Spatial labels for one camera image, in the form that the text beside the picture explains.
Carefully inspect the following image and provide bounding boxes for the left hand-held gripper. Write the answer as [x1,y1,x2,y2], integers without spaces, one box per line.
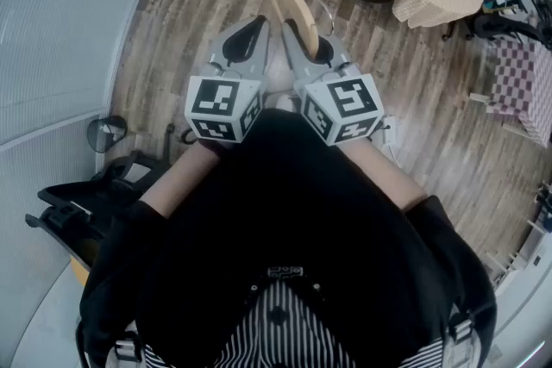
[184,16,272,143]

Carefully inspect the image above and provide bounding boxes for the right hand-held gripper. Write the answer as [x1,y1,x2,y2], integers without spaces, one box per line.
[282,19,385,147]

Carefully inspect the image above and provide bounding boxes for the person's right forearm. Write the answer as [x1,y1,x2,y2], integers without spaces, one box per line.
[344,137,428,212]

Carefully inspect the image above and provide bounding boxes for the person's left forearm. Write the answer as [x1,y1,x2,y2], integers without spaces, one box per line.
[140,140,225,221]

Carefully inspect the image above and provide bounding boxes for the person's white shoe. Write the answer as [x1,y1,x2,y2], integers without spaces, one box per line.
[274,93,301,113]

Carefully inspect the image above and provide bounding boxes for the white power strip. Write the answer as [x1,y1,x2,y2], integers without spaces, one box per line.
[380,115,398,148]

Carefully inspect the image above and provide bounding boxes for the person's black shirt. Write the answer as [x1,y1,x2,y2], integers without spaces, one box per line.
[79,107,497,368]

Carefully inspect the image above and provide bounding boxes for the black mesh trash can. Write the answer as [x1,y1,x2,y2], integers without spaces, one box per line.
[86,115,129,154]

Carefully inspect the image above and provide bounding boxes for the black office chair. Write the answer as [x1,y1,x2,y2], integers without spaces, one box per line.
[24,150,173,272]

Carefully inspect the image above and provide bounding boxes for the white wooden shelf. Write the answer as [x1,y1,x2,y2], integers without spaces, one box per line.
[482,180,552,285]

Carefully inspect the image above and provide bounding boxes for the black white striped garment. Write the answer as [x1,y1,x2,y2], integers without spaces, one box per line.
[141,279,445,368]

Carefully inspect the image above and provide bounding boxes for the gray harness strap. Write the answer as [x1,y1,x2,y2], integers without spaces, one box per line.
[112,330,144,364]
[447,313,476,359]

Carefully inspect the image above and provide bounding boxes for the black cable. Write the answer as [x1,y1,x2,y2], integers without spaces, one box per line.
[73,318,90,368]

